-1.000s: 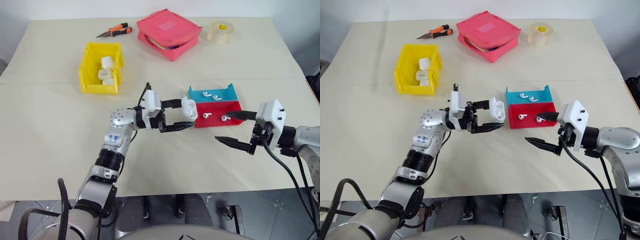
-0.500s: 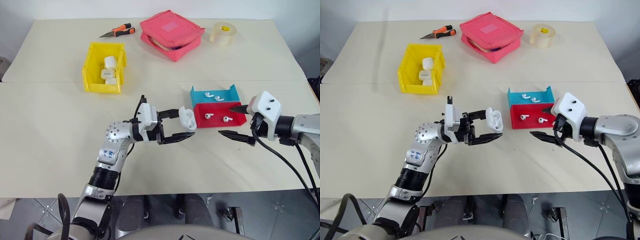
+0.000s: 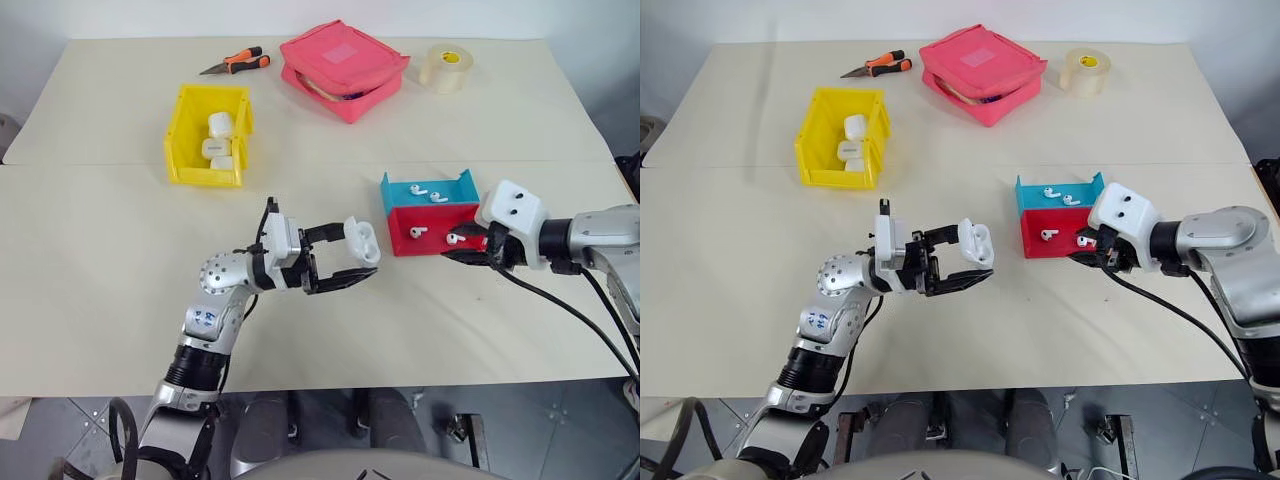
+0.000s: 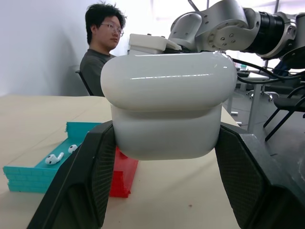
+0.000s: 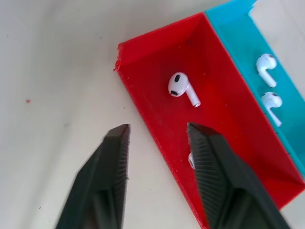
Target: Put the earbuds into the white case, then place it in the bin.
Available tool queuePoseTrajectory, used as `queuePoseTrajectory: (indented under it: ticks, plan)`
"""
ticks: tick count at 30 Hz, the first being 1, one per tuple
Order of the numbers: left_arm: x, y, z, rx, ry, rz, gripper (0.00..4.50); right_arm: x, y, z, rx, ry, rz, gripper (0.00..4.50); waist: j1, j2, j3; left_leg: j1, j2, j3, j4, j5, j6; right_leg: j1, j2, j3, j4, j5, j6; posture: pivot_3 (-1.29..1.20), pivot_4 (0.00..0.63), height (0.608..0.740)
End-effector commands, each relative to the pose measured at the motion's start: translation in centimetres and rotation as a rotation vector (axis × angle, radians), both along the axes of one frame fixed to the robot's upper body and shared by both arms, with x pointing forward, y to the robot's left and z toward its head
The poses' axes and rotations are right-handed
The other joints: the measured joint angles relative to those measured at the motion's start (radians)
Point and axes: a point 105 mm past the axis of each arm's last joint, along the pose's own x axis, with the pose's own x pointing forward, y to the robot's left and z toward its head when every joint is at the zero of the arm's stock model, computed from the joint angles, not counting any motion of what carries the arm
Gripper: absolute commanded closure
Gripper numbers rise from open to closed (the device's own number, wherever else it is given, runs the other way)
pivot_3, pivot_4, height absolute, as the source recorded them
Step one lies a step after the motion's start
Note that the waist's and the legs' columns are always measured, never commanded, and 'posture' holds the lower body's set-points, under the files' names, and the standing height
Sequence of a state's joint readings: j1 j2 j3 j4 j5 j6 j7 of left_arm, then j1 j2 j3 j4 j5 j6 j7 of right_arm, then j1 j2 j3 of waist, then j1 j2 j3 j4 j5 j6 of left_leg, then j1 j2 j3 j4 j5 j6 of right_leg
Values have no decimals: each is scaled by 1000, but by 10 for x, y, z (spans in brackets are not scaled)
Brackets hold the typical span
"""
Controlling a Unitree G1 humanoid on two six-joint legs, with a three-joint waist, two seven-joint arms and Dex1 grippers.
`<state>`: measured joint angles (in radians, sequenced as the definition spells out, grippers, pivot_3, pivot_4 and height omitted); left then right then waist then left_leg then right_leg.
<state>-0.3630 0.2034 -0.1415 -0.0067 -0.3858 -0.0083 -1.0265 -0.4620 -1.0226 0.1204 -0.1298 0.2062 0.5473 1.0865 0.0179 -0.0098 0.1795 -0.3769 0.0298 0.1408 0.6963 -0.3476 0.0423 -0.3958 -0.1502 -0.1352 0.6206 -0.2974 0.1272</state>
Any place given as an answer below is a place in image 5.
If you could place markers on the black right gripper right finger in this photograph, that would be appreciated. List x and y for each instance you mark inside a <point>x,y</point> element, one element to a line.
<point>226,181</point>

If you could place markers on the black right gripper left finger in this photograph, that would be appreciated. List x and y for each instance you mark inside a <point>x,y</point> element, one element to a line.
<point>104,171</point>

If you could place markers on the white earbud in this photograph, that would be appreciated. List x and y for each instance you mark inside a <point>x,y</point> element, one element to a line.
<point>178,84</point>
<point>265,63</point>
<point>191,160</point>
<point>271,101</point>

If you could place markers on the red plastic tray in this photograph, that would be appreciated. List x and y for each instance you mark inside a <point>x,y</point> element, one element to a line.
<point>214,71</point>

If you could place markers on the cyan plastic tray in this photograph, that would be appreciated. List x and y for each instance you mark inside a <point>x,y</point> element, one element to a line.
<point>233,40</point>

